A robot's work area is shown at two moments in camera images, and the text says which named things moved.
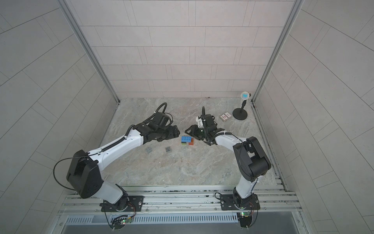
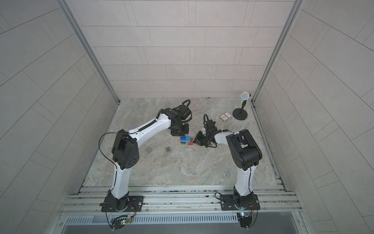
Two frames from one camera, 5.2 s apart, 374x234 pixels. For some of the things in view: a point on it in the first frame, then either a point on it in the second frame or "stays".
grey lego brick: [148, 150] stays
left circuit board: [119, 222] stays
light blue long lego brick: [186, 139] stays
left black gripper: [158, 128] -> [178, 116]
